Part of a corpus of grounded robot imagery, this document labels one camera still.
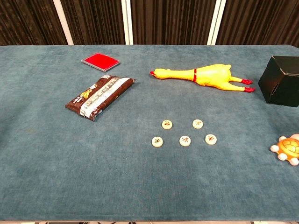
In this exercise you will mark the teal table cloth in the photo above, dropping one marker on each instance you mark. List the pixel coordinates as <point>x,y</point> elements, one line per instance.
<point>70,163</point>

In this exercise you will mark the red ink pad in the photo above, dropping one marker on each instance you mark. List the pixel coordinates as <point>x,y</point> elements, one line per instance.
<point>100,61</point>

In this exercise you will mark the black cardboard box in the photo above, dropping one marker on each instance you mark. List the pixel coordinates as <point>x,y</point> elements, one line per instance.
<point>280,86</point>

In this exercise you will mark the orange turtle toy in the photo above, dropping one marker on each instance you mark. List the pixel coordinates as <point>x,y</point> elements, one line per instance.
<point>289,145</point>

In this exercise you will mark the brown snack packet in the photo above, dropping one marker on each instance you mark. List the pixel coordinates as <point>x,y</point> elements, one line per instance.
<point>100,95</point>

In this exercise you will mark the yellow rubber chicken toy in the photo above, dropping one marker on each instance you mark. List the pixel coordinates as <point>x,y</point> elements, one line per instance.
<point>210,75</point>

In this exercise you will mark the round cream chess piece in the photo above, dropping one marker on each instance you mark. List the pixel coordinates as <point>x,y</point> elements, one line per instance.
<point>197,123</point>
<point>157,142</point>
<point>185,141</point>
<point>210,139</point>
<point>167,124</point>

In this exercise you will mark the white partition frame post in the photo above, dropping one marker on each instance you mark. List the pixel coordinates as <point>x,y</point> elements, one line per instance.
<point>63,23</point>
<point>127,23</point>
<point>216,23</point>

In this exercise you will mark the dark brown pleated curtain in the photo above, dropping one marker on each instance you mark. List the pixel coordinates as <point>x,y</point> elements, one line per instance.
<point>261,21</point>
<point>93,21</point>
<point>170,21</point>
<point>28,21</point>

